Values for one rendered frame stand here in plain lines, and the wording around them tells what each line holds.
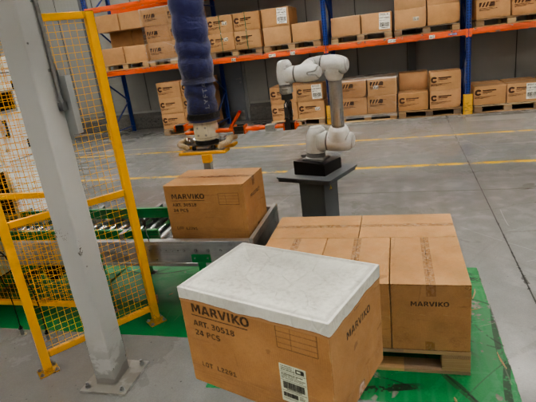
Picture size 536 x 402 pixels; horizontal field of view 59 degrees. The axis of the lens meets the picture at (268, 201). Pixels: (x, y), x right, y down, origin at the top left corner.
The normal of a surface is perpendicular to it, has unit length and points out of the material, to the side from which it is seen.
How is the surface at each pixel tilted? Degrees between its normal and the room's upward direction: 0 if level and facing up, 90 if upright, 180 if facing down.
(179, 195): 90
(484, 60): 90
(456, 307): 90
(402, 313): 90
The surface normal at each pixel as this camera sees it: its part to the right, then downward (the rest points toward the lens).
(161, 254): -0.25, 0.33
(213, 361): -0.55, 0.33
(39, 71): 0.96, -0.03
